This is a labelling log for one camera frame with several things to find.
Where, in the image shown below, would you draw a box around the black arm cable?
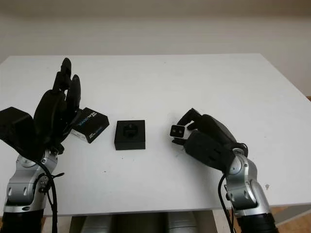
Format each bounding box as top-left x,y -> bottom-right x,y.
34,155 -> 66,233
218,143 -> 249,233

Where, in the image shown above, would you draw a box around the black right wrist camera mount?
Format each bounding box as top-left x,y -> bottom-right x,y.
183,131 -> 238,172

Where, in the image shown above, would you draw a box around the black RealSense box lid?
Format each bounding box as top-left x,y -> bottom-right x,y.
70,107 -> 109,144

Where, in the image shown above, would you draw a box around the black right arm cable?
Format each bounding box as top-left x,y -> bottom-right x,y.
218,143 -> 249,233

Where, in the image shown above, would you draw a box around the grey robot body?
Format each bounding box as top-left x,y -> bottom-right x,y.
69,211 -> 214,233

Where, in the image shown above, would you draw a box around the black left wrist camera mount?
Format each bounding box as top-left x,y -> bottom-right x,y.
0,106 -> 44,158

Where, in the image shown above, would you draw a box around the small silver black camera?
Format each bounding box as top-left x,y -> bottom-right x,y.
170,124 -> 187,139

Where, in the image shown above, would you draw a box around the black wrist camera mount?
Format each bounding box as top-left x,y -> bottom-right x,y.
183,131 -> 238,172
0,106 -> 44,158

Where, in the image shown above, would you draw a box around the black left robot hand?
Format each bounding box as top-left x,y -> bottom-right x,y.
33,57 -> 85,156

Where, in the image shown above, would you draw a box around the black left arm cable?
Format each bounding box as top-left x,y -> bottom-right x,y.
34,155 -> 66,233

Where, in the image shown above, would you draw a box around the black box base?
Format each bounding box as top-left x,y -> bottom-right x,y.
113,119 -> 146,150

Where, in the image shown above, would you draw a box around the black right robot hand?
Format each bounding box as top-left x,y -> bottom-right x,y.
171,108 -> 238,151

